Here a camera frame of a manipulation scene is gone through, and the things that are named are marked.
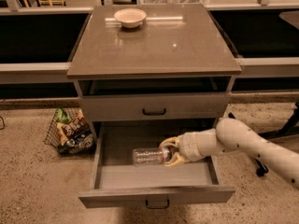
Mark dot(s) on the white ceramic bowl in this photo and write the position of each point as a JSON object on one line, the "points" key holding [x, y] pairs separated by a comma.
{"points": [[130, 17]]}

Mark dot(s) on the open grey middle drawer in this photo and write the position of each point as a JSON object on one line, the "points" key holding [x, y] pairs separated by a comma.
{"points": [[116, 182]]}

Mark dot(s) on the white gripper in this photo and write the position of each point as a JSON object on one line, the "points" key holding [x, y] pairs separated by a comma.
{"points": [[189, 147]]}

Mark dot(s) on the green snack bag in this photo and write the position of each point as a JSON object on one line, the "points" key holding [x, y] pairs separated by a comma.
{"points": [[61, 116]]}

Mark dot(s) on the closed grey top drawer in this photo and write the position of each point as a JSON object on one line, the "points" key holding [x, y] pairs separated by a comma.
{"points": [[147, 107]]}

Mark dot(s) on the wire basket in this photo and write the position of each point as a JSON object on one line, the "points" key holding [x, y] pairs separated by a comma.
{"points": [[82, 144]]}

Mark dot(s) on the brown snack bag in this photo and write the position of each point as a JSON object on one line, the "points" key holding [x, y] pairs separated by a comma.
{"points": [[74, 128]]}

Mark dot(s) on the clear plastic water bottle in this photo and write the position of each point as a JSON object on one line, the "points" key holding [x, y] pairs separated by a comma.
{"points": [[151, 156]]}

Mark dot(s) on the grey drawer cabinet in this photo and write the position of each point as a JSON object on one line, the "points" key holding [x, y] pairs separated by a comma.
{"points": [[176, 50]]}

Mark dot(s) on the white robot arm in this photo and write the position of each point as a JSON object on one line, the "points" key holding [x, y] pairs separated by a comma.
{"points": [[231, 135]]}

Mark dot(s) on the metal railing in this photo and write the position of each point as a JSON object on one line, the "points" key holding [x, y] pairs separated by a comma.
{"points": [[56, 72]]}

